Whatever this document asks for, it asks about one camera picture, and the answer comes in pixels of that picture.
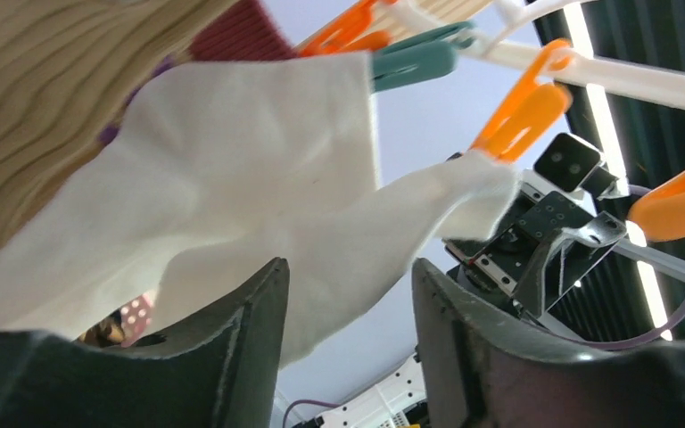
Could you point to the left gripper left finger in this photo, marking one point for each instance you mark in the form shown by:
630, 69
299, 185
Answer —
215, 368

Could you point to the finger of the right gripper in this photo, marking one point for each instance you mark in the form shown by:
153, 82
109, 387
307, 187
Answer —
564, 256

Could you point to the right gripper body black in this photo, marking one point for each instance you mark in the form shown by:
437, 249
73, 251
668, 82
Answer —
492, 269

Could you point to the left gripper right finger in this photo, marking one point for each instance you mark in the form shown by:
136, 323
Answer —
484, 368

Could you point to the white round clip hanger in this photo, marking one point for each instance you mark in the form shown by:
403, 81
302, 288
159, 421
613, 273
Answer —
636, 81

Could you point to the white sock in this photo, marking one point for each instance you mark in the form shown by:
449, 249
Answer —
207, 152
342, 263

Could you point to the purple striped sock maroon cuff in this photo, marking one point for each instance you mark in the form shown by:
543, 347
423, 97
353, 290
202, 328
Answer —
245, 32

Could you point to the orange clothespin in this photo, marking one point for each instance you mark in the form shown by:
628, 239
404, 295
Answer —
529, 109
660, 213

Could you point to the pink plastic basket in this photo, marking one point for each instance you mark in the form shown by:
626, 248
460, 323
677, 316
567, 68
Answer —
136, 317

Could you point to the brown argyle sock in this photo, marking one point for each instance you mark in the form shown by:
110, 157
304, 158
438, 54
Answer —
108, 332

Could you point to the teal clothespin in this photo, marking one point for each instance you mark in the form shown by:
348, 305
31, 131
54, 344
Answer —
426, 56

